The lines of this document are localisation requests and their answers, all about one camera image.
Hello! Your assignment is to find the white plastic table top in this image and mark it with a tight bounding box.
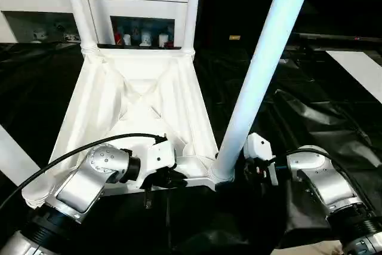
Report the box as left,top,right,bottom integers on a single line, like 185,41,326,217
21,49,237,209

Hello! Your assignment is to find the white plastic table leg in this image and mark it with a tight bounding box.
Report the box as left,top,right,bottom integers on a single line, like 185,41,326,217
0,125,42,188
210,0,318,183
60,0,100,56
181,0,204,60

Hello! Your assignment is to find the black work surface mat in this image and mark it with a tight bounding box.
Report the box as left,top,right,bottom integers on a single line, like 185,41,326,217
0,40,382,255

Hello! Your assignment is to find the white flat side panel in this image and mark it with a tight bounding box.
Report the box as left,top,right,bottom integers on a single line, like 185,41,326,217
325,50,382,105

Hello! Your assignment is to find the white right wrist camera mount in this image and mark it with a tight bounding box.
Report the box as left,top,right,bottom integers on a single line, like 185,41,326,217
243,133,279,186

